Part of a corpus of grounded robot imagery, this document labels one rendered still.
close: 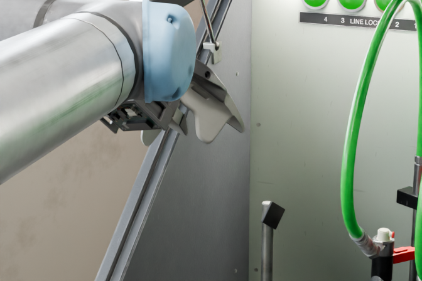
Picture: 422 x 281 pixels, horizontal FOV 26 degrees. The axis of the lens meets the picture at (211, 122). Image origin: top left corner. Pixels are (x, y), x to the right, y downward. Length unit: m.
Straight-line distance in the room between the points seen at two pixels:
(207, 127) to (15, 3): 0.28
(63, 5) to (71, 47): 0.12
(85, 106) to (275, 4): 0.95
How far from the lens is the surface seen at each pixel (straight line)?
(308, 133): 1.53
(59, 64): 0.56
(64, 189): 3.30
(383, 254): 1.23
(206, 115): 0.92
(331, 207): 1.56
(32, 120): 0.52
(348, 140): 1.02
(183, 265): 1.40
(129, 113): 0.87
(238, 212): 1.57
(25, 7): 0.72
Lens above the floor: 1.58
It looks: 16 degrees down
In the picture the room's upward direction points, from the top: straight up
